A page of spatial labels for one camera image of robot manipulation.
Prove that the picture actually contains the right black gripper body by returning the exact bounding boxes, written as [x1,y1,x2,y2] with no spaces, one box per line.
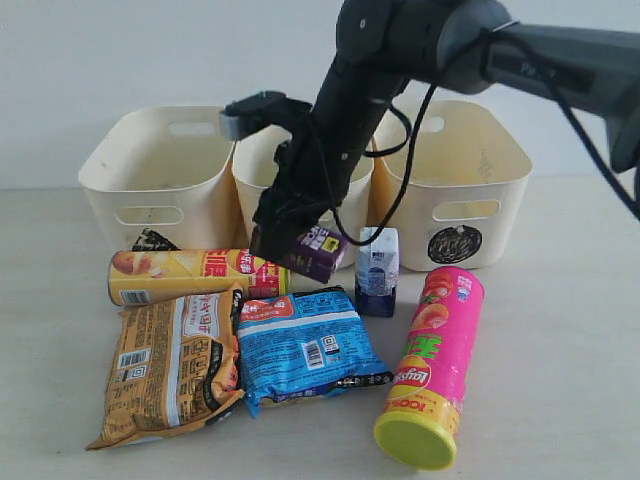
[251,99,340,235]

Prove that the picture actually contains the white blue milk carton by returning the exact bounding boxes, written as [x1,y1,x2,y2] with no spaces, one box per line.
[355,227,400,317]

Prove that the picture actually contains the cream plastic bin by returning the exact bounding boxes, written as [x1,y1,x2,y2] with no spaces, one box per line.
[232,126,374,238]
[78,106,241,251]
[389,100,533,271]

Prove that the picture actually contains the orange noodle packet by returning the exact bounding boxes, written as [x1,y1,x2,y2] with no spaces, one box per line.
[86,284,245,451]

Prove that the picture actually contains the purple drink carton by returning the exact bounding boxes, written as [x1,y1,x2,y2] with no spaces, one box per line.
[280,225,348,284]

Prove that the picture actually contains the blue noodle packet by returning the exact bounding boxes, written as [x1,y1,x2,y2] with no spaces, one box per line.
[237,286,394,419]

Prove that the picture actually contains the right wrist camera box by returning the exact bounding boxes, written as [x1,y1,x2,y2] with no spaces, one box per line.
[219,90,312,141]

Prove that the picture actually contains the middle cream plastic bin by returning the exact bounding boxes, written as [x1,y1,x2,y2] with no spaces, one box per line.
[232,126,374,238]

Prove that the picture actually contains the left cream plastic bin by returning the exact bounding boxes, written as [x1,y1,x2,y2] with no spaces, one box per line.
[78,106,241,251]

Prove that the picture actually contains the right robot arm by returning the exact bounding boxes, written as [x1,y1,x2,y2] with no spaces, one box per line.
[240,1,639,262]

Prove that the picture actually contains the yellow chips can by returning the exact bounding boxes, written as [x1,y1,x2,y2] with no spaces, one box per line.
[108,249,290,306]

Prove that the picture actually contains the right cream plastic bin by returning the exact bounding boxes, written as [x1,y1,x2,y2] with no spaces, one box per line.
[389,100,533,271]

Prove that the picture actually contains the pink Lays chips can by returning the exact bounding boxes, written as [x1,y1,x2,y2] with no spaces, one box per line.
[374,266,485,471]

